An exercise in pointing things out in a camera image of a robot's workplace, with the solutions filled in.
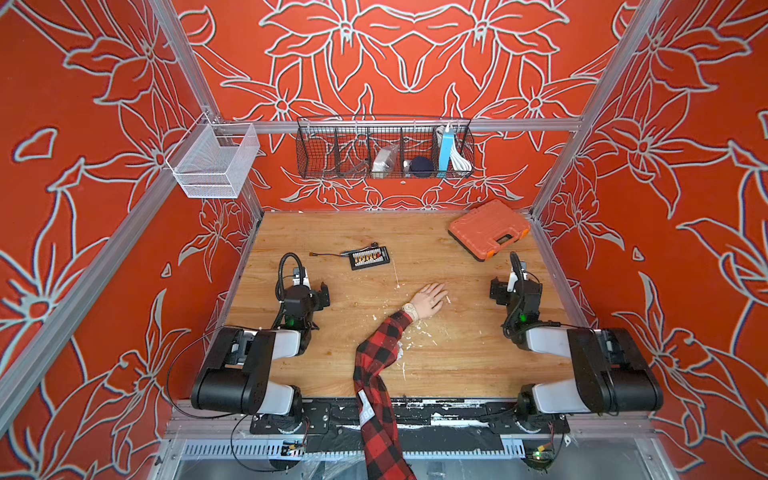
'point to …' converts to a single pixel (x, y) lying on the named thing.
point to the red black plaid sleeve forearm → (385, 455)
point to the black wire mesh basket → (345, 147)
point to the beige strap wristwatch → (411, 309)
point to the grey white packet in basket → (384, 160)
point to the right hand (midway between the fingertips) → (508, 276)
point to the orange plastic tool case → (485, 230)
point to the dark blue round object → (422, 167)
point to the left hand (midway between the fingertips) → (307, 283)
